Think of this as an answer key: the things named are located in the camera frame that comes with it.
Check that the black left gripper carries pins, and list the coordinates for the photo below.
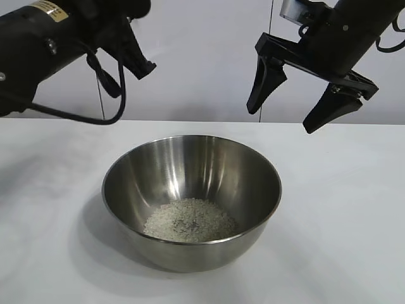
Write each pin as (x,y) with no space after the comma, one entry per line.
(95,28)

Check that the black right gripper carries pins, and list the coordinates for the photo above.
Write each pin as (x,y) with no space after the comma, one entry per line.
(335,47)

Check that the white rice grains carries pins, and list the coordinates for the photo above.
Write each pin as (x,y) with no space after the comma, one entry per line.
(190,218)

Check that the stainless steel mixing bowl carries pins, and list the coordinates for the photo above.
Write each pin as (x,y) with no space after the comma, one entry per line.
(190,256)

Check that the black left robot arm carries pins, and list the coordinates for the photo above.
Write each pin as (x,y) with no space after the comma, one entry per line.
(16,63)

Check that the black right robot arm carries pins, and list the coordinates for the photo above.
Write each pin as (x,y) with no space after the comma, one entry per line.
(364,12)

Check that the thin dark wall strip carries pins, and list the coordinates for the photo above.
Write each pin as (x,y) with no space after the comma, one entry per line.
(102,104)

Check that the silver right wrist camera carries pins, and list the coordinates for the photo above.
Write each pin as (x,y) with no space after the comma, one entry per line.
(292,9)

